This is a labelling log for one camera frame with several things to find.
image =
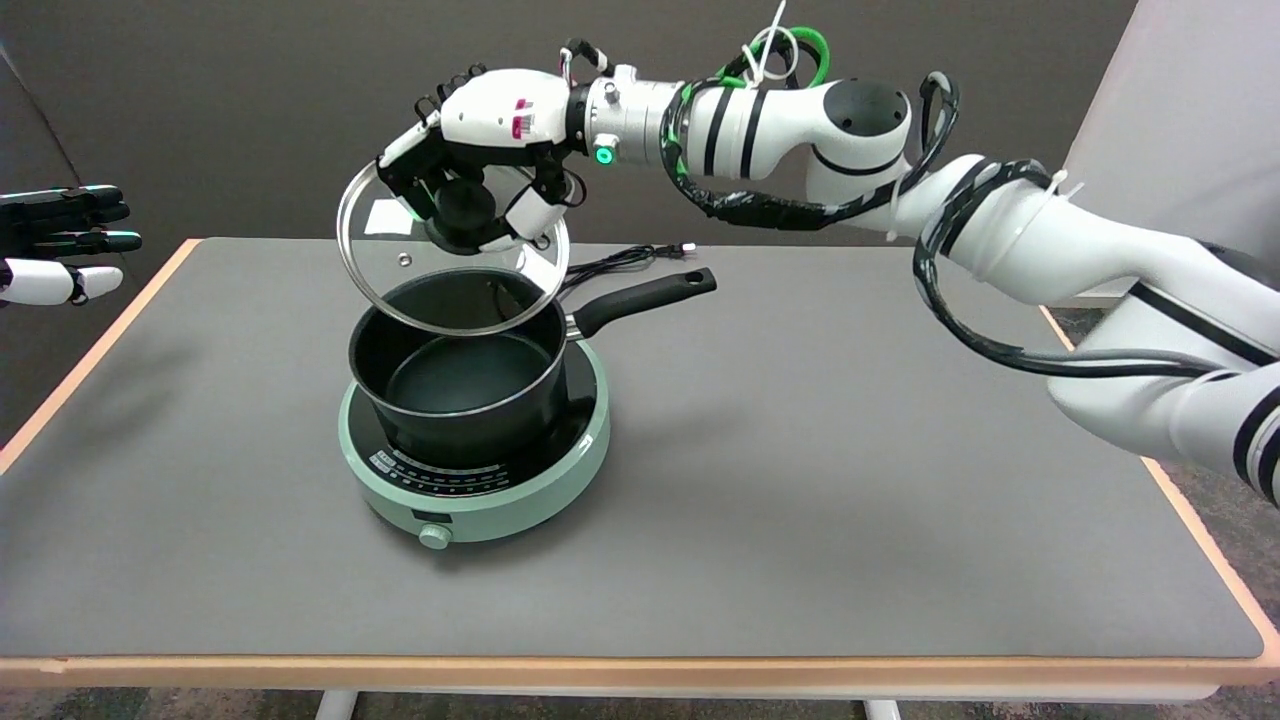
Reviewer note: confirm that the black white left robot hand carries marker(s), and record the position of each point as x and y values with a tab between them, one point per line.
60	245

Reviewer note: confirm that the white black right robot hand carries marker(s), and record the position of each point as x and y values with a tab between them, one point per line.
490	140

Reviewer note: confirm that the glass pot lid black knob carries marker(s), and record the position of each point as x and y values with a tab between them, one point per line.
450	270

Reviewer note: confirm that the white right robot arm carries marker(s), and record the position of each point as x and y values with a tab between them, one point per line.
1000	220

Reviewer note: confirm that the green round induction cooker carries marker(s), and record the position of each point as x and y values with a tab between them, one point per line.
560	440

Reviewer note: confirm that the white table leg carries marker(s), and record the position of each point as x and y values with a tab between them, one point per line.
882	709
335	704

